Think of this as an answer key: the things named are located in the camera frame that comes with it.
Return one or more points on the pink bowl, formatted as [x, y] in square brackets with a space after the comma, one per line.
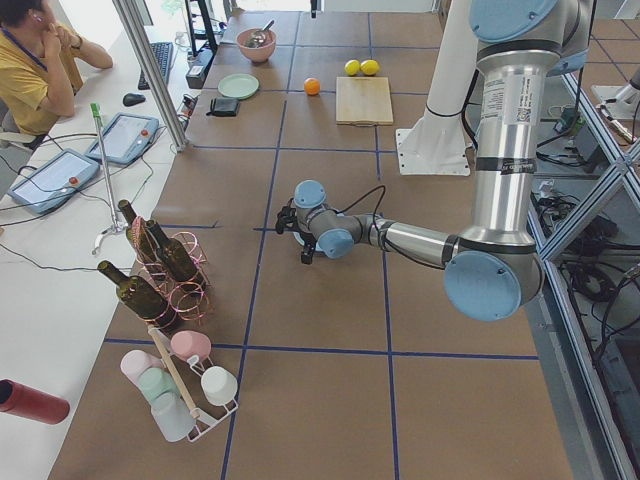
[256, 53]

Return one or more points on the white cup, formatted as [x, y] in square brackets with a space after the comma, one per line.
[219, 386]

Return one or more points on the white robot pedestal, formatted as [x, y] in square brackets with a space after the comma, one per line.
[435, 145]

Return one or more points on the seated person yellow shirt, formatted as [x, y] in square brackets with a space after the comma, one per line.
[39, 75]

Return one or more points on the aluminium frame post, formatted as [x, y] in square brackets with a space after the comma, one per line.
[133, 25]

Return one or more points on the green tipped reach stick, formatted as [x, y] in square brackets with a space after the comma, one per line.
[117, 225]

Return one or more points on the white wire cup rack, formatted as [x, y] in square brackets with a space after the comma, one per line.
[208, 422]

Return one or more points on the dark glass wine bottle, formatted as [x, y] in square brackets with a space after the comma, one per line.
[140, 297]

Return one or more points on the teach pendant tablet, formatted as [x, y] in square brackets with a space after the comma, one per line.
[126, 136]
[51, 185]

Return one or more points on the red cylinder bottle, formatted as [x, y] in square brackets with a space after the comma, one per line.
[26, 402]

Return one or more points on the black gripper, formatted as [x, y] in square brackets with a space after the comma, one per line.
[308, 245]

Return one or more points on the yellow lemon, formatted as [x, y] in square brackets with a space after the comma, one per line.
[352, 67]
[369, 67]

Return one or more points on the orange fruit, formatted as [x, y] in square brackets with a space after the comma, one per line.
[312, 86]

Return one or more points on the black computer mouse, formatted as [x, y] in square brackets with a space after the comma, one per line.
[132, 99]

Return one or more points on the mint green plate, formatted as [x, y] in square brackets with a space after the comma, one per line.
[238, 86]

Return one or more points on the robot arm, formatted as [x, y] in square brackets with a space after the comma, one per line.
[491, 268]

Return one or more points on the copper wire bottle rack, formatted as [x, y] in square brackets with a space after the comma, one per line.
[188, 299]

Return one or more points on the wooden rack handle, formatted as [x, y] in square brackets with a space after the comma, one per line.
[163, 346]

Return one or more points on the light blue plate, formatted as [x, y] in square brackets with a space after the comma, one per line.
[299, 239]

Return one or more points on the wooden cutting board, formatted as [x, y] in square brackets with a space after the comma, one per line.
[363, 101]

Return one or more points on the pale pink cup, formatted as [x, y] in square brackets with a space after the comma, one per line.
[135, 362]

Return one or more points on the mint green cup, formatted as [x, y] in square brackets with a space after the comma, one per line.
[154, 382]

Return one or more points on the grey cup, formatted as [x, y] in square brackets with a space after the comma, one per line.
[172, 416]

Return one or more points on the metal scoop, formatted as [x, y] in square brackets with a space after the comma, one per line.
[260, 36]

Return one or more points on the black folded cloth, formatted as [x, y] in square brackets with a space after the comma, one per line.
[223, 107]

